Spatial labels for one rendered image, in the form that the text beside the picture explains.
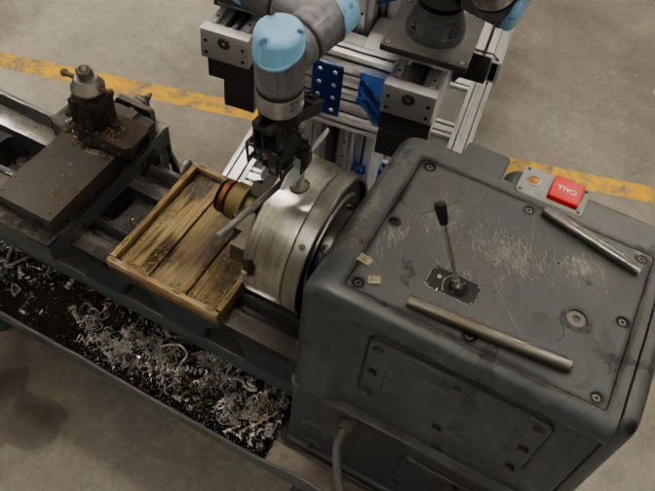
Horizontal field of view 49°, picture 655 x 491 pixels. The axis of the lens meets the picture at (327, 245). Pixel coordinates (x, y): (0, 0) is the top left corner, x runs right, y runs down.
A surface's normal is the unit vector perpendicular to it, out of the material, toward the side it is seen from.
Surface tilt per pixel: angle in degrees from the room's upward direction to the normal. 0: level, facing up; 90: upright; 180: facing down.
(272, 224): 40
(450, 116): 0
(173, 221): 0
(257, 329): 0
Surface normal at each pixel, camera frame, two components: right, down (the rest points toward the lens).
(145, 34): 0.08, -0.60
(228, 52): -0.34, 0.73
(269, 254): -0.37, 0.29
